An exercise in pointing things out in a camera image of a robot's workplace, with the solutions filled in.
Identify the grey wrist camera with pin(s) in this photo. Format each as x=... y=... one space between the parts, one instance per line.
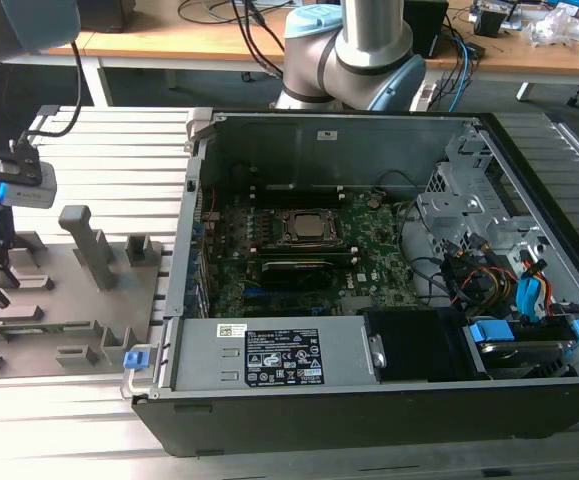
x=29 y=192

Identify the tall black box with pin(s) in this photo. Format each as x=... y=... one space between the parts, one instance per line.
x=426 y=25

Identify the green motherboard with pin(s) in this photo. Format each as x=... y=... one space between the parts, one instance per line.
x=379 y=240

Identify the light wooden desk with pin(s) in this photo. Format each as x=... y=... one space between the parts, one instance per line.
x=169 y=45
x=71 y=47

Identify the black graphics card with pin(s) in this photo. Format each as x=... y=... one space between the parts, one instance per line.
x=296 y=275

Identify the silver drive cage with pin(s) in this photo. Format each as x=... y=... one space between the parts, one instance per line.
x=449 y=210

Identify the small black device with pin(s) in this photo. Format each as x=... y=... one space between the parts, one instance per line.
x=491 y=20

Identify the silver coin battery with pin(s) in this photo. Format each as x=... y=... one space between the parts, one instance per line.
x=374 y=203

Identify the white power strip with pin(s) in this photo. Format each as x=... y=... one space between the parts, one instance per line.
x=424 y=97

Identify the hard disk in blue carrier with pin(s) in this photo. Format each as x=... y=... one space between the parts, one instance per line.
x=519 y=350

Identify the grey parts rack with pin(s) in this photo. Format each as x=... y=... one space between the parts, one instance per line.
x=69 y=305

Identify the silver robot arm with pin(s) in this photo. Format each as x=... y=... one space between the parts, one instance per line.
x=369 y=35

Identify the silver CPU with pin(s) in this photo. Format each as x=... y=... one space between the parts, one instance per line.
x=314 y=225

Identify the blue case latch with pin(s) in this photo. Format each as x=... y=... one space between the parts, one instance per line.
x=136 y=361

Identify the black open PC case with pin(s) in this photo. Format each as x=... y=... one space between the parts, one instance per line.
x=319 y=420

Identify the clear crumpled plastic bag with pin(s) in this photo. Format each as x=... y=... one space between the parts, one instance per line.
x=554 y=27

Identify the grey power supply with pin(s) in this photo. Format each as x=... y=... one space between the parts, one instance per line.
x=204 y=360

